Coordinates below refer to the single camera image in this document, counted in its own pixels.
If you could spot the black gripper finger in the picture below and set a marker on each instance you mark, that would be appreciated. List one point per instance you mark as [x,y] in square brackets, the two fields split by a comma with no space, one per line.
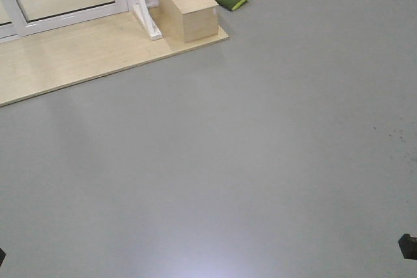
[408,246]
[2,256]

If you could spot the white fixed glass door panel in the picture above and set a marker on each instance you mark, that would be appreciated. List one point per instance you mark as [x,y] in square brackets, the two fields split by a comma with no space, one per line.
[12,20]

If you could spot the light wooden platform board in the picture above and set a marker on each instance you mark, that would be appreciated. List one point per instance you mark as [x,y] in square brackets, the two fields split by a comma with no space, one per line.
[56,59]

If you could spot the light wooden box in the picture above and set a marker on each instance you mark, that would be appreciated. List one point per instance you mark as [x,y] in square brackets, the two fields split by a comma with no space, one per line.
[192,19]

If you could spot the white door frame post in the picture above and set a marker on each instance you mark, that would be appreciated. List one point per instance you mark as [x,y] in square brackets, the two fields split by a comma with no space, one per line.
[140,10]

